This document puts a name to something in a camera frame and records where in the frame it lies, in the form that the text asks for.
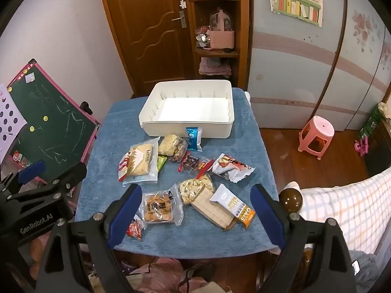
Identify orange snack bar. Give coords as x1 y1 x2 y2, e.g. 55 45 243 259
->
235 204 256 229

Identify wall poster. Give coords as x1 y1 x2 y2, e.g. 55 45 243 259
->
267 0 324 27

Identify green bag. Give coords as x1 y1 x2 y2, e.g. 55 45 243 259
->
357 102 385 142

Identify grey cloth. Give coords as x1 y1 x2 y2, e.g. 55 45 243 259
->
348 249 385 293

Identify white plastic bin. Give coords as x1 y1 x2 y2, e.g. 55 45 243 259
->
138 79 235 139

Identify red white snack packet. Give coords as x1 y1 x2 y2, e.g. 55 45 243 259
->
118 153 132 182

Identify wooden corner shelf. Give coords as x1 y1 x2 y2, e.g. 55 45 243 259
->
186 0 254 89

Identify pink plastic stool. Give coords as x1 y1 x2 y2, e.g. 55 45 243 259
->
298 115 335 160

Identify blue plush table cloth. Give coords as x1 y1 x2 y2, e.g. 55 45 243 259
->
75 87 280 258

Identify metal door handle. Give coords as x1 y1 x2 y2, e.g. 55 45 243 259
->
171 10 187 29

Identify folded pink towels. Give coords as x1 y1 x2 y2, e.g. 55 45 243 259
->
198 56 233 77

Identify rice cake clear packet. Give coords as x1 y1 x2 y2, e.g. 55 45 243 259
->
158 134 187 159

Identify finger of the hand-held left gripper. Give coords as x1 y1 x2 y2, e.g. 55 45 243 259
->
0 159 46 202
6 162 87 208

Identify pink toy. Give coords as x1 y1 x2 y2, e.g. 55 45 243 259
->
354 137 370 157

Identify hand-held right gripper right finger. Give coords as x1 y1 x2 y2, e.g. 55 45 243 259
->
250 184 356 293

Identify pink crumpled bag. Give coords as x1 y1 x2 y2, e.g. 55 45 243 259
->
122 256 227 293

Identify beige snack packet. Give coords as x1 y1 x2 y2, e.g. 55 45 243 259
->
191 188 239 231

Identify crumpled foil packets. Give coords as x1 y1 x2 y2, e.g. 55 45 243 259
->
194 26 211 49

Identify pink basket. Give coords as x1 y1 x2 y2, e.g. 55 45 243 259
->
208 8 236 50

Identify white silver snack packet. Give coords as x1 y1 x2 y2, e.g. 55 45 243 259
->
211 153 256 184

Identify blue snack packet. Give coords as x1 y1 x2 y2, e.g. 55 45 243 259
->
186 126 204 152

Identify nut brittle clear packet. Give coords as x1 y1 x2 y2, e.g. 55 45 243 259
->
171 142 188 162

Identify bread clear packet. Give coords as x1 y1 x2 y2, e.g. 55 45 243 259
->
122 137 161 187

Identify green chalkboard pink frame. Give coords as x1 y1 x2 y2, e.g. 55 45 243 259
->
6 58 101 187

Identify wooden door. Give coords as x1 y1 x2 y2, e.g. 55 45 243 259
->
97 0 196 98

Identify red jujube packet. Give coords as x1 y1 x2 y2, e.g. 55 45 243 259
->
178 153 215 174

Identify red patterned snack packet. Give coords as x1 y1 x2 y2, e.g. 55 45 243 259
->
127 218 145 241

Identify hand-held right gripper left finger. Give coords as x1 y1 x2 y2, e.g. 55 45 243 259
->
36 184 144 293

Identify brown ball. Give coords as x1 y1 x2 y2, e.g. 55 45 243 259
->
279 188 304 212

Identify checked bedding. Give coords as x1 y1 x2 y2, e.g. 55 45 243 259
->
285 166 391 255

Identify white dotted board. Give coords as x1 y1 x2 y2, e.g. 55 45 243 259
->
0 83 28 159

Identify chips clear bag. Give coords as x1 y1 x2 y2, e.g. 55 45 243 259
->
177 174 216 205

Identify floral sliding wardrobe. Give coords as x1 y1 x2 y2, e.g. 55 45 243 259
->
247 0 391 132

